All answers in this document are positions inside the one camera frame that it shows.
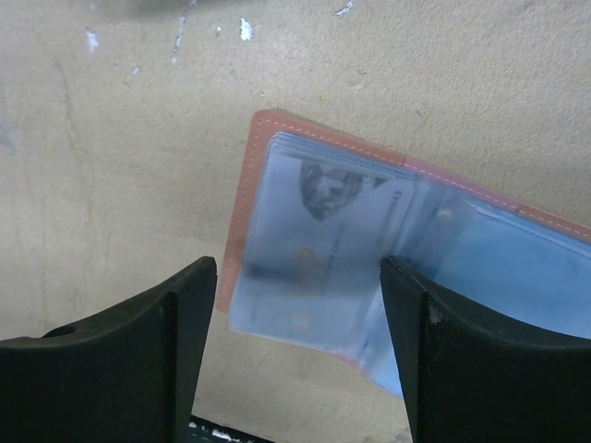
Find light blue card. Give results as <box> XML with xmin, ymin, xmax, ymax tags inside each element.
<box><xmin>359</xmin><ymin>198</ymin><xmax>591</xmax><ymax>401</ymax></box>

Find pink leather card holder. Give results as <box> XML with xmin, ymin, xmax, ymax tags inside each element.
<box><xmin>217</xmin><ymin>110</ymin><xmax>590</xmax><ymax>394</ymax></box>

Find white card with portrait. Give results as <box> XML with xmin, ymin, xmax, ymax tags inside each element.
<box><xmin>229</xmin><ymin>154</ymin><xmax>416</xmax><ymax>351</ymax></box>

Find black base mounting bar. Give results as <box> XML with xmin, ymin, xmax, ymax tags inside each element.
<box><xmin>187</xmin><ymin>413</ymin><xmax>415</xmax><ymax>443</ymax></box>

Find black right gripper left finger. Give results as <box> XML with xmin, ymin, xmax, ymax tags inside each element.
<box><xmin>1</xmin><ymin>257</ymin><xmax>217</xmax><ymax>442</ymax></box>

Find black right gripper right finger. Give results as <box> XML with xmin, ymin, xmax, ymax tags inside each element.
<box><xmin>380</xmin><ymin>257</ymin><xmax>590</xmax><ymax>442</ymax></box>

